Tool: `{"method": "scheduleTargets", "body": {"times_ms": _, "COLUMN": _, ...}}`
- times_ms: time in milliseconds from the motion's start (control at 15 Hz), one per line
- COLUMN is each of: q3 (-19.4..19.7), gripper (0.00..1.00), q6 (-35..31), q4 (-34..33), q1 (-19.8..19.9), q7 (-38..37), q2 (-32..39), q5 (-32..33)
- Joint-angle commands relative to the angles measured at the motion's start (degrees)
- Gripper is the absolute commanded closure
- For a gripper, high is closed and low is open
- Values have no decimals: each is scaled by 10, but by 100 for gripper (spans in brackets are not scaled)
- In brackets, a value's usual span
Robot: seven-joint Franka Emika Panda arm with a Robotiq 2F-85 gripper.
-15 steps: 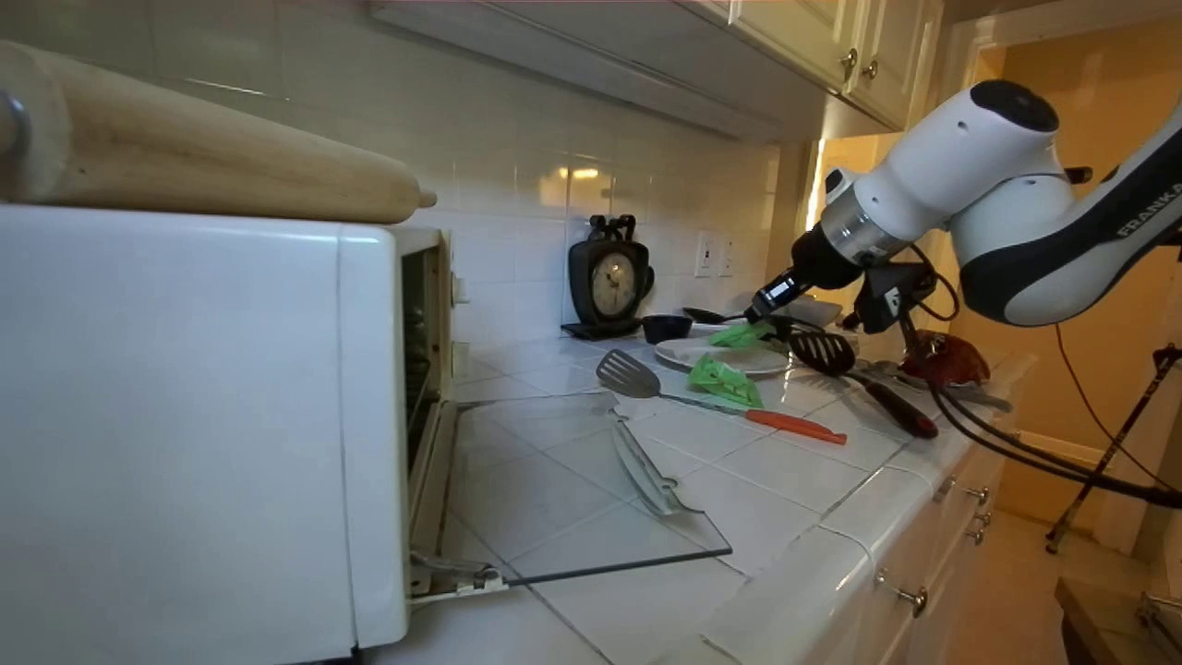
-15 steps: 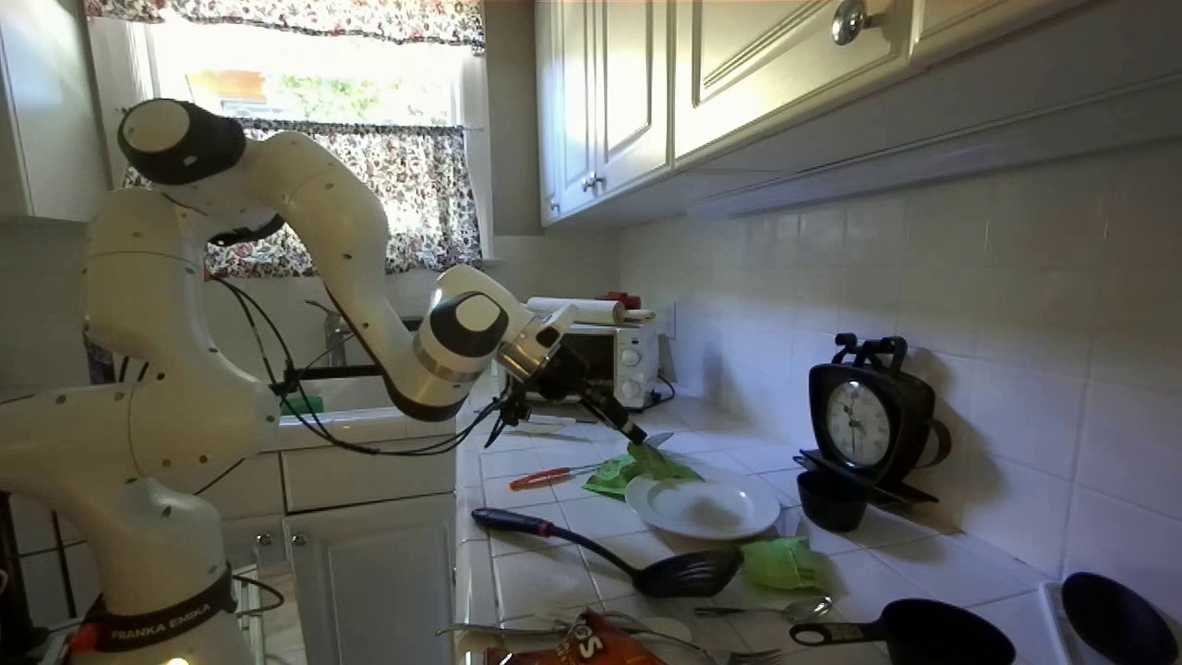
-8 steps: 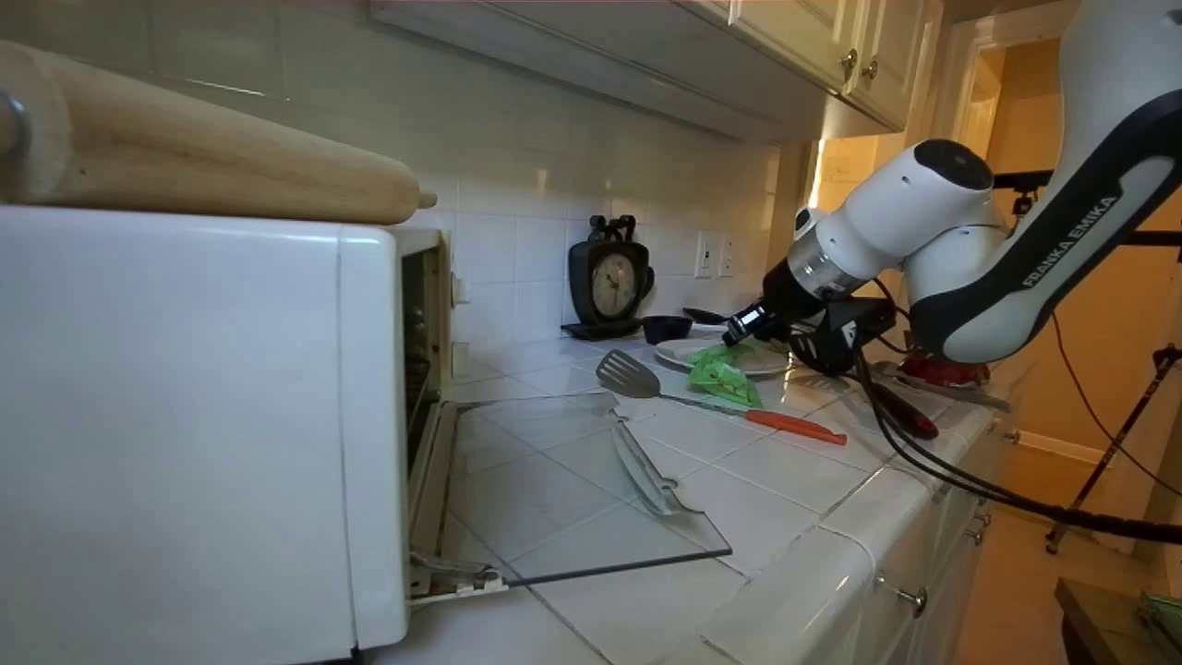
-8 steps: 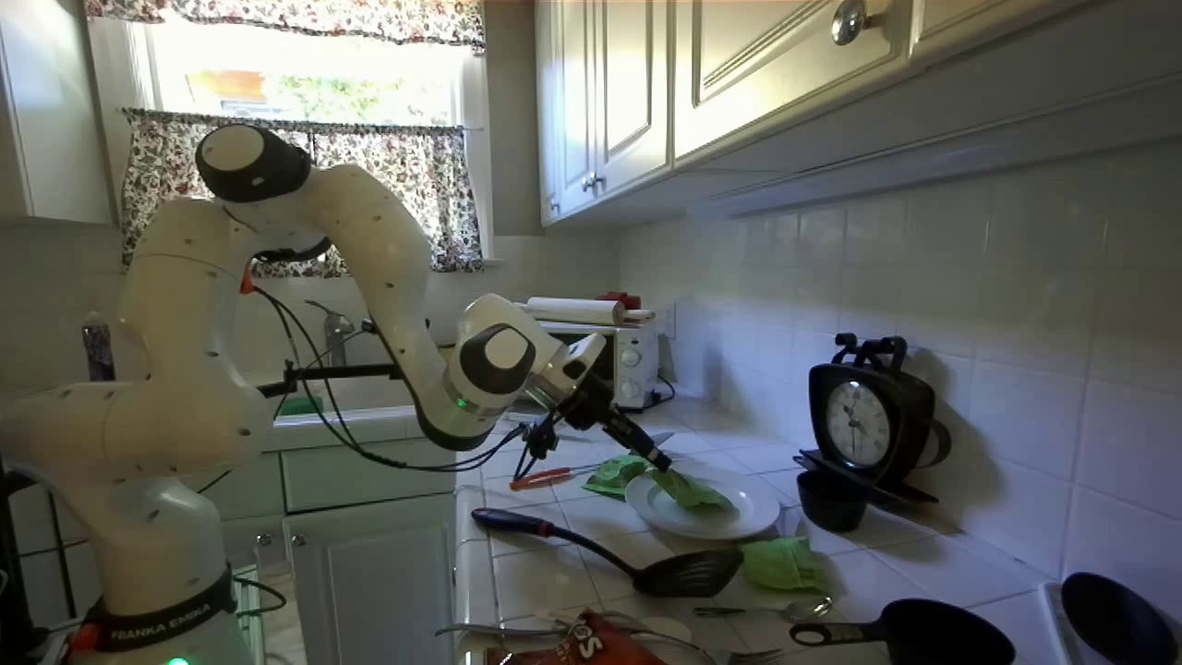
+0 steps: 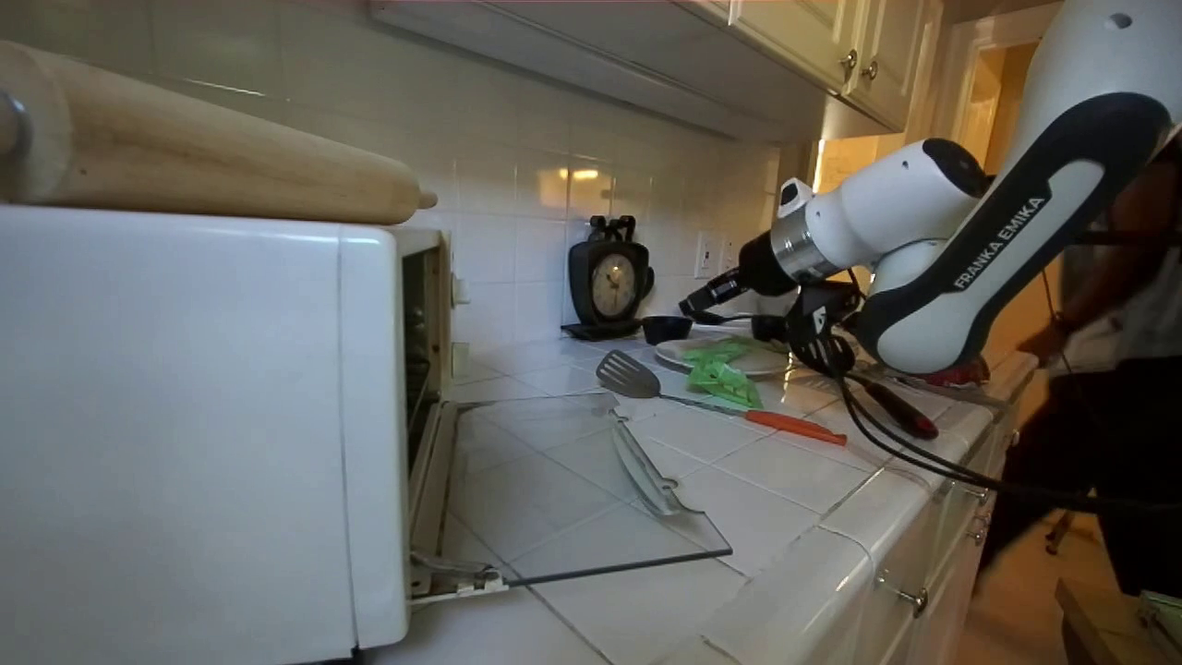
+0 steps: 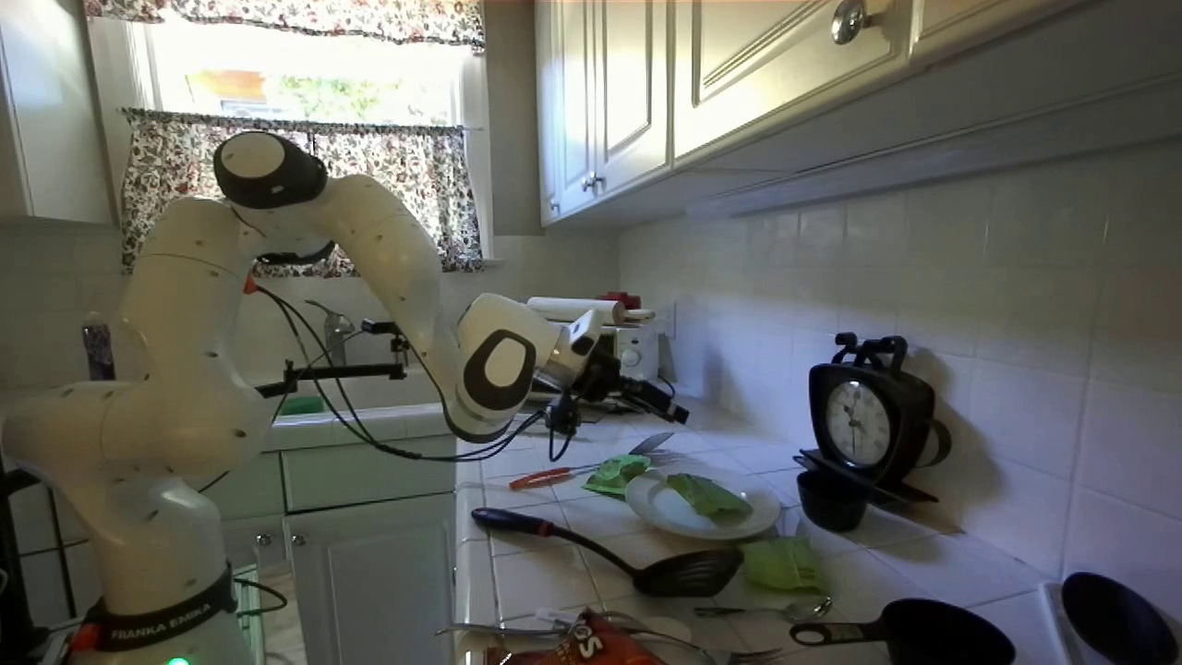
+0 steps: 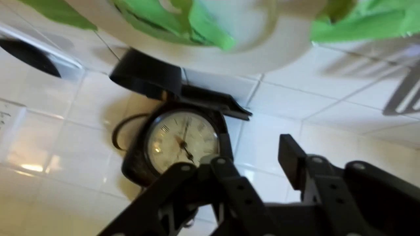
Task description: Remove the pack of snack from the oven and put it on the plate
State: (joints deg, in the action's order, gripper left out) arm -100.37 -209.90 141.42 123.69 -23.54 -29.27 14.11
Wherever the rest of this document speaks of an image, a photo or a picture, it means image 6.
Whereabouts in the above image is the white farmhouse sink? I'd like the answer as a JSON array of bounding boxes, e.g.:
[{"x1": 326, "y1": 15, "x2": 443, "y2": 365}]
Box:
[{"x1": 263, "y1": 365, "x2": 460, "y2": 457}]

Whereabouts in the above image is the floral window valance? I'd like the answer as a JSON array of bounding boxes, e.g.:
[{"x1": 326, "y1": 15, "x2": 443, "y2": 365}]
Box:
[{"x1": 81, "y1": 0, "x2": 486, "y2": 49}]

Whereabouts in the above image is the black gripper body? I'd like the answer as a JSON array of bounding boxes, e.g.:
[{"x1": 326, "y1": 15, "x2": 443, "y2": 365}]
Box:
[{"x1": 565, "y1": 334, "x2": 635, "y2": 408}]

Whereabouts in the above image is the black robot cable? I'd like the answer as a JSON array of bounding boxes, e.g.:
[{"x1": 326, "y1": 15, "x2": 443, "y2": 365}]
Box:
[{"x1": 241, "y1": 274, "x2": 582, "y2": 469}]

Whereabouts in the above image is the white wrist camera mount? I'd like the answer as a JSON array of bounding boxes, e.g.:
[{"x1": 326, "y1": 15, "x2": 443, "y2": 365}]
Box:
[{"x1": 561, "y1": 306, "x2": 607, "y2": 358}]

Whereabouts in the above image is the metal cabinet knob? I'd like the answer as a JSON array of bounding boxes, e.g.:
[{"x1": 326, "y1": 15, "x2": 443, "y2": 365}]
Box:
[{"x1": 826, "y1": 0, "x2": 879, "y2": 49}]

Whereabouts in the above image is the metal spoon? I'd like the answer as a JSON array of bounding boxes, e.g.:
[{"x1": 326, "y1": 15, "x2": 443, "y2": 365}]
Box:
[{"x1": 692, "y1": 593, "x2": 838, "y2": 625}]

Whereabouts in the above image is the white toaster oven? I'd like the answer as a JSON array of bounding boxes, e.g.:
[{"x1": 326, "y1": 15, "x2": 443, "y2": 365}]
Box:
[{"x1": 528, "y1": 306, "x2": 677, "y2": 419}]

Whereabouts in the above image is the black stand frame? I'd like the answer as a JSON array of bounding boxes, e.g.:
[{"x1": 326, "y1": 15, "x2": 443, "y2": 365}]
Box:
[{"x1": 0, "y1": 462, "x2": 50, "y2": 665}]

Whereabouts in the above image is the black frying pan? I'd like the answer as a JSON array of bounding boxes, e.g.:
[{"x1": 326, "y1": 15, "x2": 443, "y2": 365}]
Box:
[{"x1": 786, "y1": 594, "x2": 1021, "y2": 665}]

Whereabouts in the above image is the black slotted spatula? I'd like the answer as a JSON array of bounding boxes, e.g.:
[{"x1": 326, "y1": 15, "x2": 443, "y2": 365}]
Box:
[{"x1": 468, "y1": 503, "x2": 745, "y2": 604}]

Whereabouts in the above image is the red handled knife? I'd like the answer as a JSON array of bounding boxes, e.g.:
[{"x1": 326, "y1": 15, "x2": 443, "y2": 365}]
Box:
[{"x1": 507, "y1": 428, "x2": 678, "y2": 496}]

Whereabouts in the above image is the green snack pack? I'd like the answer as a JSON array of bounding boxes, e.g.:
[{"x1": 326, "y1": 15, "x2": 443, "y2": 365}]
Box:
[{"x1": 665, "y1": 469, "x2": 758, "y2": 529}]

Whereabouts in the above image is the white rolling pin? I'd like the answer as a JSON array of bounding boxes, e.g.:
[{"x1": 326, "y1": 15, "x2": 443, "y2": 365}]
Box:
[{"x1": 525, "y1": 294, "x2": 624, "y2": 328}]

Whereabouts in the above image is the orange snack bag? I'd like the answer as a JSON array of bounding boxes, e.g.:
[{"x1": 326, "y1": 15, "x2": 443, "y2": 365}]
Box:
[{"x1": 486, "y1": 610, "x2": 671, "y2": 665}]

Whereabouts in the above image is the white round plate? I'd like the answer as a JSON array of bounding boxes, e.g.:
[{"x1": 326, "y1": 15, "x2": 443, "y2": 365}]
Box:
[{"x1": 622, "y1": 473, "x2": 783, "y2": 544}]

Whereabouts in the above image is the small black cup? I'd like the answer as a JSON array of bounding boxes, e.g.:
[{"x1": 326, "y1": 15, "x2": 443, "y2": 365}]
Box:
[{"x1": 795, "y1": 469, "x2": 872, "y2": 537}]

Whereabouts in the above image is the green lower cabinet door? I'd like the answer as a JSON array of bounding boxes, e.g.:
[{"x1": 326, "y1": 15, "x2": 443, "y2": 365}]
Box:
[{"x1": 281, "y1": 493, "x2": 460, "y2": 665}]

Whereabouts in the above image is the kitchen window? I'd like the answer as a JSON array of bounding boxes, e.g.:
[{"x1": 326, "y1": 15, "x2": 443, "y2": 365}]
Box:
[{"x1": 123, "y1": 15, "x2": 481, "y2": 131}]

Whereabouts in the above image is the floral cafe curtain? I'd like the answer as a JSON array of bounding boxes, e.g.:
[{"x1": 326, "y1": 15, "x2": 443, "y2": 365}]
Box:
[{"x1": 119, "y1": 106, "x2": 486, "y2": 283}]

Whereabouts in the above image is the black kettle shaped clock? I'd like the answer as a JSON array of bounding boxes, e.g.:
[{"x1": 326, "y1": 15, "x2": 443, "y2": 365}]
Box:
[{"x1": 790, "y1": 328, "x2": 954, "y2": 509}]

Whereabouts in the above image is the wide upper cabinet door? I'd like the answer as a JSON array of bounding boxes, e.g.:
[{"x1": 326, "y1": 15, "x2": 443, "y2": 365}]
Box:
[{"x1": 671, "y1": 0, "x2": 915, "y2": 162}]

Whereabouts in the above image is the narrow upper cabinet door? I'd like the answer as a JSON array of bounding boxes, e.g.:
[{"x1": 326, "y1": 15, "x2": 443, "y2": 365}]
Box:
[{"x1": 536, "y1": 0, "x2": 603, "y2": 226}]

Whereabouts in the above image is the black pot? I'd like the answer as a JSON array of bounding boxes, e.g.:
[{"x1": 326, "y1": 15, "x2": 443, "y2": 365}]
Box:
[{"x1": 1056, "y1": 570, "x2": 1182, "y2": 665}]

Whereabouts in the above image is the white wall cabinet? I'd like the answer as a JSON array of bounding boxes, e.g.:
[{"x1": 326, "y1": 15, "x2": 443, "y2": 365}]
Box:
[{"x1": 0, "y1": 0, "x2": 119, "y2": 231}]

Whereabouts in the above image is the crumpled green cloth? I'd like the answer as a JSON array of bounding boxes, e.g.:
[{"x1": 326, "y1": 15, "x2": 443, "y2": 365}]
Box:
[{"x1": 739, "y1": 537, "x2": 838, "y2": 600}]

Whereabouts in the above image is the green packet with knife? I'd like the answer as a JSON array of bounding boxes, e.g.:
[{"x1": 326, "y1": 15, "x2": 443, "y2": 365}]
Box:
[{"x1": 579, "y1": 453, "x2": 653, "y2": 503}]

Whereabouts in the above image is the metal sink faucet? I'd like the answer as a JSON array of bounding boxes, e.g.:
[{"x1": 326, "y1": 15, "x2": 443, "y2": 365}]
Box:
[{"x1": 304, "y1": 297, "x2": 361, "y2": 370}]

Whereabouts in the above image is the green lower cabinet drawer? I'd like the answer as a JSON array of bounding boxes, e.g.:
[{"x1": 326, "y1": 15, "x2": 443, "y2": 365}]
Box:
[{"x1": 276, "y1": 434, "x2": 457, "y2": 519}]

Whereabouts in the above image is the panelled upper cabinet door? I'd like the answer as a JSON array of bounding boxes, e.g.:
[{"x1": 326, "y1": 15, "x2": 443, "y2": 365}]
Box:
[{"x1": 596, "y1": 0, "x2": 677, "y2": 200}]

